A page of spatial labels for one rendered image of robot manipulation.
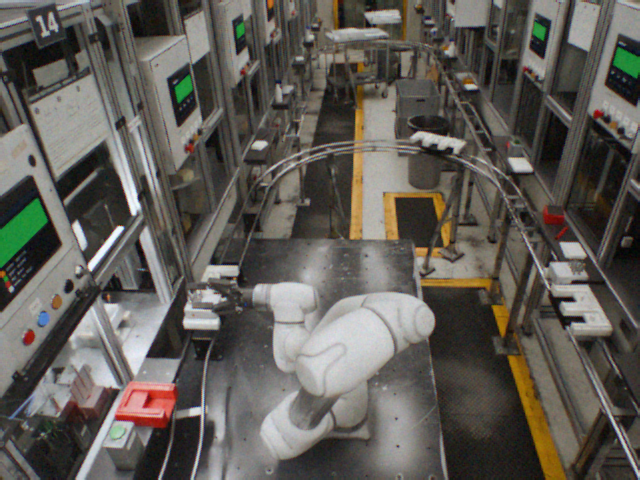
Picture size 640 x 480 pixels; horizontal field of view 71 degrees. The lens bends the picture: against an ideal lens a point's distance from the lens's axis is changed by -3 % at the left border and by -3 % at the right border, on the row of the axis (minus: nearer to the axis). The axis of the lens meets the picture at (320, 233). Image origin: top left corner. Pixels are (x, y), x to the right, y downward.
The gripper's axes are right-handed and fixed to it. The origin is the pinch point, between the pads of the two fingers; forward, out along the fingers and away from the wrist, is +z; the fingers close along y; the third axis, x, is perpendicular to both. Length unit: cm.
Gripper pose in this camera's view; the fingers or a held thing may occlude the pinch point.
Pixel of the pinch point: (197, 296)
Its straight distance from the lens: 165.8
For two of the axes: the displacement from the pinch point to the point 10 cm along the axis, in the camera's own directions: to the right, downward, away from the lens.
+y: -0.5, -8.3, -5.6
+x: -0.8, 5.6, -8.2
